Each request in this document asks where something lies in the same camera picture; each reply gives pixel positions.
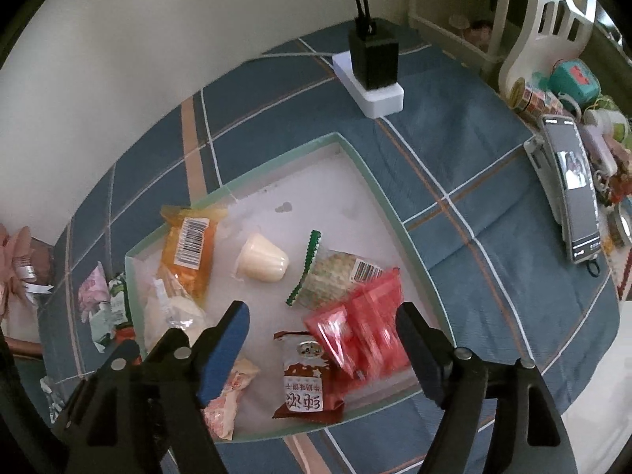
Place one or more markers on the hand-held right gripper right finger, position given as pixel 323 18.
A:
pixel 417 350

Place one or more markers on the brown red cartoon packet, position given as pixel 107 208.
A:
pixel 306 380

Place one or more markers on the pink foil snack packet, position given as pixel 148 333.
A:
pixel 232 405

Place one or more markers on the white openwork plastic rack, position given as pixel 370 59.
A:
pixel 538 24

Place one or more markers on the patterned tape rolls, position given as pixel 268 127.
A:
pixel 535 98

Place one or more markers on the green edged cracker packet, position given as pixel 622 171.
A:
pixel 326 276

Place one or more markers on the red translucent snack packet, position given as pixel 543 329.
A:
pixel 375 306
pixel 331 335

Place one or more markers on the clear tape roll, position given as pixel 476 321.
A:
pixel 623 224

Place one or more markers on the blue plaid tablecloth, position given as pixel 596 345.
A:
pixel 469 158

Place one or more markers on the white power strip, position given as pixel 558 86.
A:
pixel 380 101

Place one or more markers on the black charger block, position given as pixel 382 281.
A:
pixel 375 59

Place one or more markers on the orange snack packet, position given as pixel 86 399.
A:
pixel 190 266

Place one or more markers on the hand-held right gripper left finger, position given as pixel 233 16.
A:
pixel 227 355

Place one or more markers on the white jelly cup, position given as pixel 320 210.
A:
pixel 261 259

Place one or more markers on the round pastry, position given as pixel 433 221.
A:
pixel 170 306

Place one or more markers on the blue white crumpled packet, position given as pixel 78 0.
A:
pixel 51 400

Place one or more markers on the teal toy box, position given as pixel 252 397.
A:
pixel 575 81

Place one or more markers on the white shelf frame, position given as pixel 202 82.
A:
pixel 501 10

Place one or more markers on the mint green snack packet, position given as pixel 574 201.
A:
pixel 113 311

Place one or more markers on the black smartphone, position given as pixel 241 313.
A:
pixel 577 197

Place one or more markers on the white tray with green rim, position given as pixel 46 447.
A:
pixel 321 197

